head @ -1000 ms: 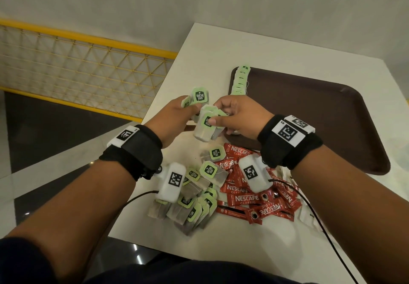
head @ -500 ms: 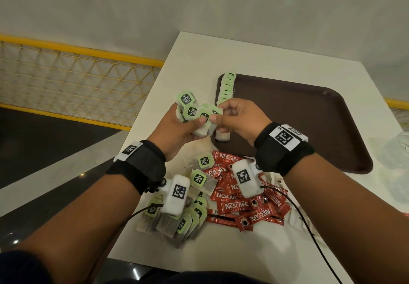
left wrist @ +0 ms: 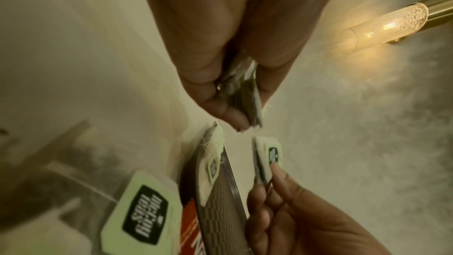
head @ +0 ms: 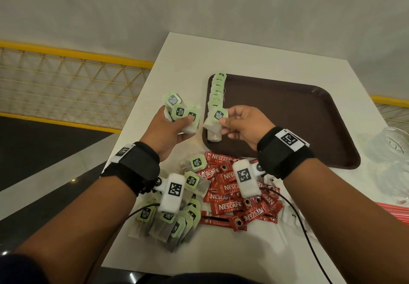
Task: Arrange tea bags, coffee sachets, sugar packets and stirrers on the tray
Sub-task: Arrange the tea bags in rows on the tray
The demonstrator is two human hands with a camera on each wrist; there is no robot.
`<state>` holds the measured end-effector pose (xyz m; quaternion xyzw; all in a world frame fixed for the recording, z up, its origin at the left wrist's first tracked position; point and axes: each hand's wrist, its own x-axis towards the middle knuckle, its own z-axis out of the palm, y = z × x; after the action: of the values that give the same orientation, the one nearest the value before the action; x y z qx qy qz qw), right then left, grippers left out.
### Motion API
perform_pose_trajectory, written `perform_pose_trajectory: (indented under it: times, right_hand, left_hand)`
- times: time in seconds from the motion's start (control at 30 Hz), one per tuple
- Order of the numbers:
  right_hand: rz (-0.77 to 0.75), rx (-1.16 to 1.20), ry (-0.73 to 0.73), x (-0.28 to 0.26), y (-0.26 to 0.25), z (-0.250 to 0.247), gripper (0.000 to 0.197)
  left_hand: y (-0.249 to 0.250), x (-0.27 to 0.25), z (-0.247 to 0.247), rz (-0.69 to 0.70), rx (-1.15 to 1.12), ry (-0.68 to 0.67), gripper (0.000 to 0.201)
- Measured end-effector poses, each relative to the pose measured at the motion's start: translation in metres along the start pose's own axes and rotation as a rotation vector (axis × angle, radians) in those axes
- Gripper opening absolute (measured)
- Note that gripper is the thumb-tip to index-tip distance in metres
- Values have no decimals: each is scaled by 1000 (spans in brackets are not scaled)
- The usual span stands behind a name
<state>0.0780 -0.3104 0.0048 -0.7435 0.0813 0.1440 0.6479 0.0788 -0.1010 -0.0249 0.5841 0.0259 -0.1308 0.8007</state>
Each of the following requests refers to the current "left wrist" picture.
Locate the person's right hand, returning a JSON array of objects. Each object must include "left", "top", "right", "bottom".
[{"left": 244, "top": 161, "right": 394, "bottom": 255}]

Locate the pile of green tea bags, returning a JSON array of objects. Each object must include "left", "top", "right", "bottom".
[{"left": 0, "top": 119, "right": 185, "bottom": 255}]

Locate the green tagged tea bag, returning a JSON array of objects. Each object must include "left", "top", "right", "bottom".
[{"left": 252, "top": 136, "right": 283, "bottom": 186}]

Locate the handful of tea bags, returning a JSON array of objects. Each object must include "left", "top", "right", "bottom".
[{"left": 215, "top": 49, "right": 271, "bottom": 133}]

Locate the glass tube wall lamp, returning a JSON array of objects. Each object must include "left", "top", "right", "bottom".
[{"left": 334, "top": 0, "right": 453, "bottom": 56}]

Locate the brown tray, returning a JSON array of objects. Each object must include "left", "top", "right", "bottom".
[{"left": 178, "top": 139, "right": 254, "bottom": 255}]

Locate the person's left hand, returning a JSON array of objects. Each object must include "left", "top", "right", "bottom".
[{"left": 136, "top": 0, "right": 342, "bottom": 133}]

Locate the pile of red Nescafe sachets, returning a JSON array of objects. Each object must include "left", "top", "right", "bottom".
[{"left": 178, "top": 197, "right": 213, "bottom": 255}]

